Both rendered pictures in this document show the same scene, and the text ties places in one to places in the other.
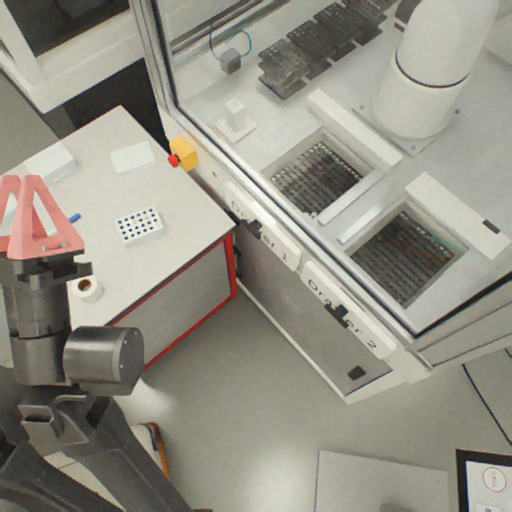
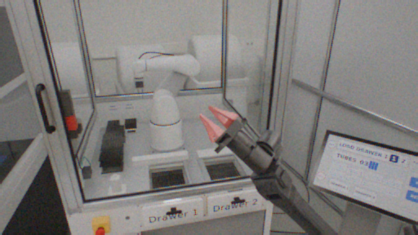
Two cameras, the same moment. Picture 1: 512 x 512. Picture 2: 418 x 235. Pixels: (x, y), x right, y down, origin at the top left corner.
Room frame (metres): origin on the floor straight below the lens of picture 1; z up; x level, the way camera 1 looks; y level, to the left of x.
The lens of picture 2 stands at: (-0.08, 0.77, 1.81)
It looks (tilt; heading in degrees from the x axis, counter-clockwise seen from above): 25 degrees down; 299
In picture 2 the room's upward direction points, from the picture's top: straight up
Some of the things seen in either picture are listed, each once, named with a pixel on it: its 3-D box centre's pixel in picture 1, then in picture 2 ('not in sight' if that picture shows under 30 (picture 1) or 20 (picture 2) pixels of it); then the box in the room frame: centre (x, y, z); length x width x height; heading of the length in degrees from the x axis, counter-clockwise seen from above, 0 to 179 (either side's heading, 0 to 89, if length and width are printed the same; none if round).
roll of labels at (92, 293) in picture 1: (86, 287); not in sight; (0.39, 0.47, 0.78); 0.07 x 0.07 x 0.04
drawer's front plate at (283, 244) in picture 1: (261, 226); (173, 211); (0.55, -0.01, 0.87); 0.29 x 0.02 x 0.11; 43
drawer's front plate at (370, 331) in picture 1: (344, 309); (235, 201); (0.31, -0.23, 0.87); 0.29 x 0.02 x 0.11; 43
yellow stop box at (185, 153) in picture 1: (183, 154); (101, 226); (0.78, 0.22, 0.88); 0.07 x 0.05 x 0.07; 43
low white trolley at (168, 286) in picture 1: (131, 260); not in sight; (0.64, 0.49, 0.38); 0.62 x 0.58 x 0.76; 43
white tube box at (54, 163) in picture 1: (51, 165); not in sight; (0.79, 0.65, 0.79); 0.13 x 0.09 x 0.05; 132
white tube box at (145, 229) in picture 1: (140, 226); not in sight; (0.58, 0.35, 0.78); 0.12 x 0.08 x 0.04; 117
